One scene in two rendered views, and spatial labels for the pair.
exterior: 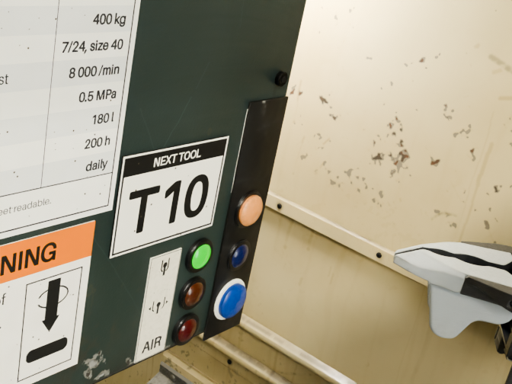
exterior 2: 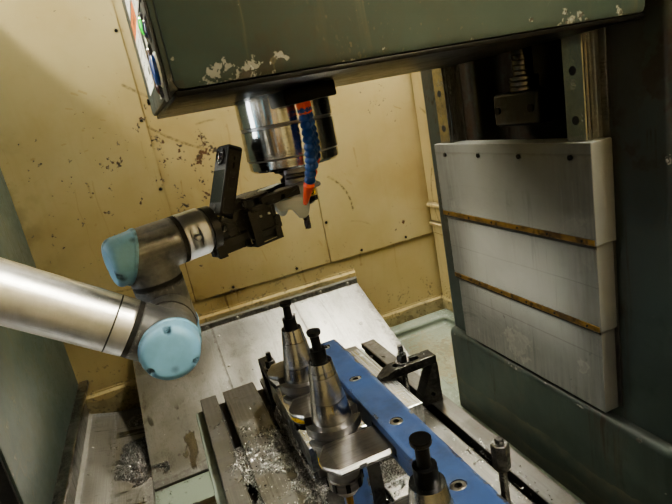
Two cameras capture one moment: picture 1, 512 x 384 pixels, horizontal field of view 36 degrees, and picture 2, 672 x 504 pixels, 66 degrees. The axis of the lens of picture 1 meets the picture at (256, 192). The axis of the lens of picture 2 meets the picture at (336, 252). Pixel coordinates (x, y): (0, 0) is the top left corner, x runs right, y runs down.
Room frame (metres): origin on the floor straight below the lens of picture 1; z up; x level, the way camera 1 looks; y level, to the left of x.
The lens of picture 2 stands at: (1.02, -0.38, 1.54)
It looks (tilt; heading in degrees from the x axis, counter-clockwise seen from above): 15 degrees down; 127
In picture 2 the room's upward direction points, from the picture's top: 11 degrees counter-clockwise
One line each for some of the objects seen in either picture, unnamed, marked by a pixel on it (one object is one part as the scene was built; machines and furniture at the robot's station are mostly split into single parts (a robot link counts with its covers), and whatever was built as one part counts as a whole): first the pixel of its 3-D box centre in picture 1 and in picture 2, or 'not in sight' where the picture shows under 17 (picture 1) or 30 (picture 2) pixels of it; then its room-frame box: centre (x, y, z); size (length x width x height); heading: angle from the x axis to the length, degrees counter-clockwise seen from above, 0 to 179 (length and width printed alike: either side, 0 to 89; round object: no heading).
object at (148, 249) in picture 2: not in sight; (146, 253); (0.34, 0.07, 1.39); 0.11 x 0.08 x 0.09; 70
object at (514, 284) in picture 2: not in sight; (516, 260); (0.69, 0.71, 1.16); 0.48 x 0.05 x 0.51; 145
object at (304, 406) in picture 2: not in sight; (317, 403); (0.64, 0.04, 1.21); 0.07 x 0.05 x 0.01; 55
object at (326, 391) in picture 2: not in sight; (325, 388); (0.69, 0.01, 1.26); 0.04 x 0.04 x 0.07
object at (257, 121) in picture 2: not in sight; (287, 129); (0.44, 0.34, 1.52); 0.16 x 0.16 x 0.12
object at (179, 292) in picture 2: not in sight; (169, 315); (0.36, 0.07, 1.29); 0.11 x 0.08 x 0.11; 143
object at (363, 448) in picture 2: not in sight; (353, 451); (0.73, -0.02, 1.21); 0.07 x 0.05 x 0.01; 55
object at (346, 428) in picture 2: not in sight; (333, 425); (0.69, 0.01, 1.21); 0.06 x 0.06 x 0.03
